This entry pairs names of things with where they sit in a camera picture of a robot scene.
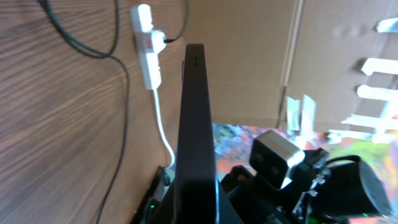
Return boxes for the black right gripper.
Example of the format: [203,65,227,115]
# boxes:
[220,166,299,224]

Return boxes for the Samsung Galaxy smartphone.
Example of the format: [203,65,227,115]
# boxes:
[174,44,219,224]

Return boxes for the black USB charging cable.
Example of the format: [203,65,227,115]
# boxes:
[37,0,190,224]

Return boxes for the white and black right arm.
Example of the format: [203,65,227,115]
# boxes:
[221,148,394,223]

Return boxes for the white charger adapter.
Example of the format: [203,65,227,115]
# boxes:
[141,30,166,54]

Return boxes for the white power strip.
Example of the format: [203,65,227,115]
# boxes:
[130,4,166,90]

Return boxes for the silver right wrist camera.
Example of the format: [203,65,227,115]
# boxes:
[249,130,305,190]

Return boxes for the white power strip cord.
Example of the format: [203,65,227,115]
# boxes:
[152,88,176,169]

